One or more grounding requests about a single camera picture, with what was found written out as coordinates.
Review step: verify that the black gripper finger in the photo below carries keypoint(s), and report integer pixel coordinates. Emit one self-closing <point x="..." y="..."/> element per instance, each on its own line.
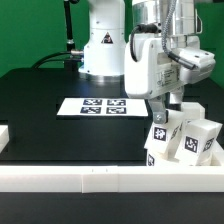
<point x="175" y="99"/>
<point x="157" y="106"/>

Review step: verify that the white right fence rail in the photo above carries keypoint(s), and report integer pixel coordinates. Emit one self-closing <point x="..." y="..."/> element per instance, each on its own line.
<point x="217" y="155"/>

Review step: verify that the white left fence rail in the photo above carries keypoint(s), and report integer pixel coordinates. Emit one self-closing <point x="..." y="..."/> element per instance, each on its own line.
<point x="4" y="137"/>

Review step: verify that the white round stool seat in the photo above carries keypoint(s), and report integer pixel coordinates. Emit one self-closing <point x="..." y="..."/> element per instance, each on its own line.
<point x="158" y="159"/>

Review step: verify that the white fence rail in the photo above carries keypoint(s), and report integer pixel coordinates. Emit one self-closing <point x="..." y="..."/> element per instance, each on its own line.
<point x="217" y="155"/>
<point x="112" y="179"/>
<point x="4" y="137"/>

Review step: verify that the white front fence rail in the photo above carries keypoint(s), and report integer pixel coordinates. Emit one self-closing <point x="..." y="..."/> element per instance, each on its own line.
<point x="112" y="179"/>

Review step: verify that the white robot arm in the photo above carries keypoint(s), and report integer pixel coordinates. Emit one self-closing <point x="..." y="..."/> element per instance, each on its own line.
<point x="104" y="53"/>

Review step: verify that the white tag sheet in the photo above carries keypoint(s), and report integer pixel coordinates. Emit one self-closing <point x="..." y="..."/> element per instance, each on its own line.
<point x="103" y="107"/>

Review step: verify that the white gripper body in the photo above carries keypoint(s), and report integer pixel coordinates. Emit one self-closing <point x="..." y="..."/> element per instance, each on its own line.
<point x="154" y="73"/>

